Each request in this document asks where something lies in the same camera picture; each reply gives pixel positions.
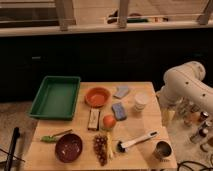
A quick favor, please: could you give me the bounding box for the white handled dish brush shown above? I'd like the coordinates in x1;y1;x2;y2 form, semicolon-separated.
117;131;158;153

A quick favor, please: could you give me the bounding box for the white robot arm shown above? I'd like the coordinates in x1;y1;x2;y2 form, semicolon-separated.
157;61;213;126

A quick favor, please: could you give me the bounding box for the orange red bowl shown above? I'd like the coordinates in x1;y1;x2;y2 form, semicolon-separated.
85;87;110;108

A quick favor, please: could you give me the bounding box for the dark maroon bowl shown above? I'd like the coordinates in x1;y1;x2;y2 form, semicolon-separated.
55;134;83;163

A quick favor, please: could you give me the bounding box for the grey blue cloth piece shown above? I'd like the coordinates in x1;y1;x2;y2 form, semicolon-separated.
114;85;130;99

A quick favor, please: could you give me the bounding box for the blue sponge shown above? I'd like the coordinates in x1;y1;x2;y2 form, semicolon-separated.
112;103;127;121

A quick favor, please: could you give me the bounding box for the orange fruit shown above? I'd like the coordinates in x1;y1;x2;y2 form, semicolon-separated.
103;115;116;129

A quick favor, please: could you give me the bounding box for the white plastic cup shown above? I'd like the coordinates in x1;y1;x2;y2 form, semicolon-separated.
134;93;149;111

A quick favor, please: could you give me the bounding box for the wooden block eraser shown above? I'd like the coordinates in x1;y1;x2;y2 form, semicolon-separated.
87;108;100;131

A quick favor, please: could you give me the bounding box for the green plastic tray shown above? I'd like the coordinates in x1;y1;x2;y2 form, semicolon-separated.
29;76;81;120

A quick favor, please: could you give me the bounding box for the yellow corn piece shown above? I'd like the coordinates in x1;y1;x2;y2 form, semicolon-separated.
107;132;114;159

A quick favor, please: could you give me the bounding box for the bunch of brown grapes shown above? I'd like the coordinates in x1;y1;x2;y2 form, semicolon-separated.
93;135;107;166

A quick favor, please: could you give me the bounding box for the metal cup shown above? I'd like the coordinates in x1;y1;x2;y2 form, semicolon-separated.
153;141;172;159

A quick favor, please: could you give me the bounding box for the black stand pole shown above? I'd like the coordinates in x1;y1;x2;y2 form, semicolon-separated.
4;127;20;171

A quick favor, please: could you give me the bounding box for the green handled peeler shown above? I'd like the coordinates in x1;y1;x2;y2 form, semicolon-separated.
40;129;72;143

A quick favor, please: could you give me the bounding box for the black cable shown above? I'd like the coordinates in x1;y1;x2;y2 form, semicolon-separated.
176;160;213;171

